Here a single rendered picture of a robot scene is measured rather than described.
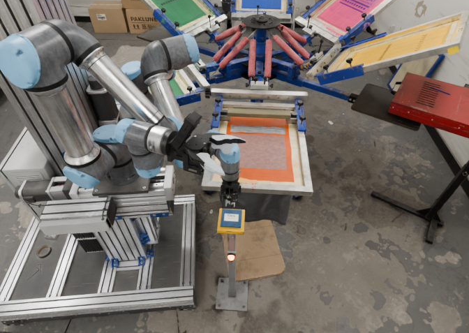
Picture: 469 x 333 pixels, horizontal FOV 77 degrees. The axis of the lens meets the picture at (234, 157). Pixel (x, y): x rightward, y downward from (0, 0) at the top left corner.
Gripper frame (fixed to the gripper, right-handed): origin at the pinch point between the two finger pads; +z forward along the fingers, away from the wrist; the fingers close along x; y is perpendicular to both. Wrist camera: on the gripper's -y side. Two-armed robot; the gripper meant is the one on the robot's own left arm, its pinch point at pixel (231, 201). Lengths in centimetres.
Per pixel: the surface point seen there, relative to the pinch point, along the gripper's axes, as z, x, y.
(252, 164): 14.7, 9.7, -38.1
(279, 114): 4, 25, -73
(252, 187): 11.2, 10.1, -18.0
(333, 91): 19, 71, -126
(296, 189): 11.2, 33.0, -18.2
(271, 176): 14.7, 20.5, -29.6
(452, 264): 110, 168, -33
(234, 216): 13.2, 1.4, -0.9
